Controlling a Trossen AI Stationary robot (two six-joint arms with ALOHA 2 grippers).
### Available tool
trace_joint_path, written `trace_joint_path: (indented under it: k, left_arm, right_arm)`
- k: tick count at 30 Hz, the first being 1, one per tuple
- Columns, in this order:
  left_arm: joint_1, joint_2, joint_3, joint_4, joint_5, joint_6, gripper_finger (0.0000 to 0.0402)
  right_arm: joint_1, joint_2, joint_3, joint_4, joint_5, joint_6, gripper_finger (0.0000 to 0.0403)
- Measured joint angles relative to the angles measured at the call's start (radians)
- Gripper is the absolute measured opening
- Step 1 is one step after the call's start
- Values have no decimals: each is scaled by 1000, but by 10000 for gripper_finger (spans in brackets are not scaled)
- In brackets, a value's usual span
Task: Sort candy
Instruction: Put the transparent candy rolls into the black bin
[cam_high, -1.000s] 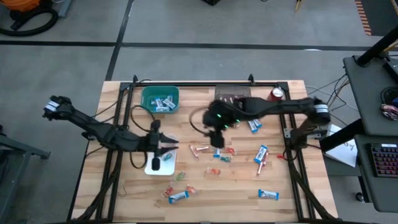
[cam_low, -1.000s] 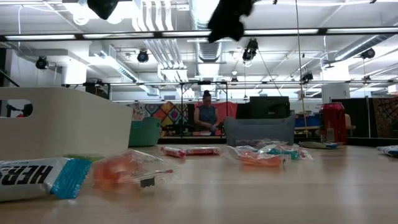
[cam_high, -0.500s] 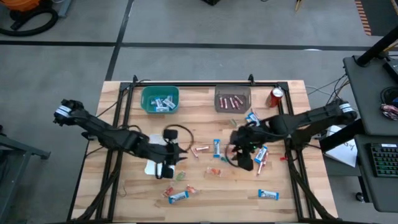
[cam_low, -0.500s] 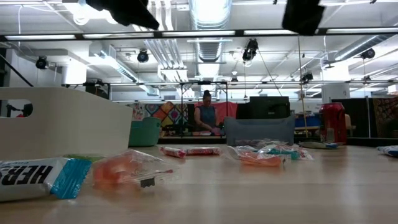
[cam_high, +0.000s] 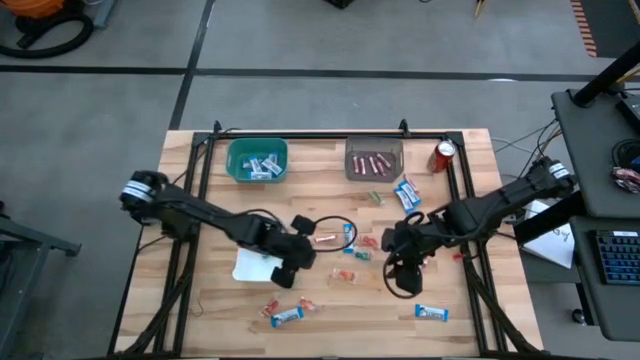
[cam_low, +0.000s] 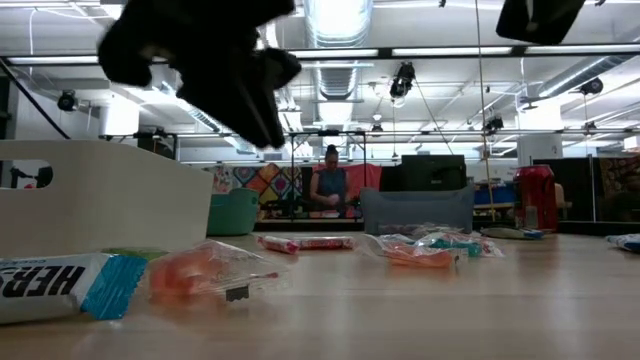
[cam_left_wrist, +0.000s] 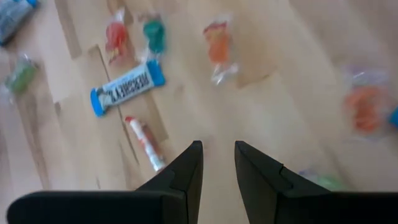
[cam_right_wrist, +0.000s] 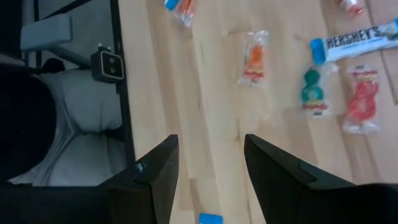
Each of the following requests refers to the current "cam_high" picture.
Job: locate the white paper sheet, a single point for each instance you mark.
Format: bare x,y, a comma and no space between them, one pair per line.
555,247

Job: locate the black side clamp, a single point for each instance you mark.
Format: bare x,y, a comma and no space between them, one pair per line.
136,219

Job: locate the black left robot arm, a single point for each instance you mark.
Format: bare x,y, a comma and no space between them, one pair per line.
200,212

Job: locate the red white snack packet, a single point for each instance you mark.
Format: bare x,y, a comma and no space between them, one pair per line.
325,238

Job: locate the grey post base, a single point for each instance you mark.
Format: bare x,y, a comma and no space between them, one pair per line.
103,15

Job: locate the green plastic bin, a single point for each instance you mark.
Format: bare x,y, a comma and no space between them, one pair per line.
235,150

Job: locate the white plastic bin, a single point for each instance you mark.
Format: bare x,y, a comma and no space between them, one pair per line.
250,267

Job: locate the black desk device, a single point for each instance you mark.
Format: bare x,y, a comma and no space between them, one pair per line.
631,112

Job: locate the black aluminium rig frame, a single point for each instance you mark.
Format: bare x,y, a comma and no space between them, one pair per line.
325,135

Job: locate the grey metal cart frame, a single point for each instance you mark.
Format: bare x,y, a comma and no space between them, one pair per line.
45,241

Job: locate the red gummy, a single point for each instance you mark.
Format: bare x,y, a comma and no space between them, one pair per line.
270,307
368,242

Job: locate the black backlit keyboard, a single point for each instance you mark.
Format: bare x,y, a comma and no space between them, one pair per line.
620,257

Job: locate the orange vacuum cleaner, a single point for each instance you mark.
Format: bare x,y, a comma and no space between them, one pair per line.
35,6

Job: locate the green gummy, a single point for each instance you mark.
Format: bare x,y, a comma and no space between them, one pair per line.
363,256
376,197

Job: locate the candy wrapper pile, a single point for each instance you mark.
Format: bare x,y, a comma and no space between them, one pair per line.
625,179

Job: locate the black diagonal pole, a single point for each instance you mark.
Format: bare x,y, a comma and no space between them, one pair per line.
600,80

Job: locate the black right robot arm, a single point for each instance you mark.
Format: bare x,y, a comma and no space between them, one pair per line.
500,200

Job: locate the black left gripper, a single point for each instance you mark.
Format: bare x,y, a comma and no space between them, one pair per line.
295,250

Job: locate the black floor mat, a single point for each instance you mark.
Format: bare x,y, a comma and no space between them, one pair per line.
615,30

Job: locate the orange gummy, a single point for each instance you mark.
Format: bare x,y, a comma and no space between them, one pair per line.
306,303
345,275

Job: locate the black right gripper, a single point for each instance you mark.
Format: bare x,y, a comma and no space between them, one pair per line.
410,245

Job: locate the dark grey desk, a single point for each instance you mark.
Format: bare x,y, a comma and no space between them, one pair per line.
590,160
615,310

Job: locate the black caster wheel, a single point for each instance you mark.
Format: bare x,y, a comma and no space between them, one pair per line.
578,316

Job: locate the red soda can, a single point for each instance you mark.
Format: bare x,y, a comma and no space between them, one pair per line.
440,159

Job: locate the black desk beam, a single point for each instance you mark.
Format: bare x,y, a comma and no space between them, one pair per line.
550,217

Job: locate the grey translucent plastic bin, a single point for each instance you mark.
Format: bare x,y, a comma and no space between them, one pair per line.
357,147

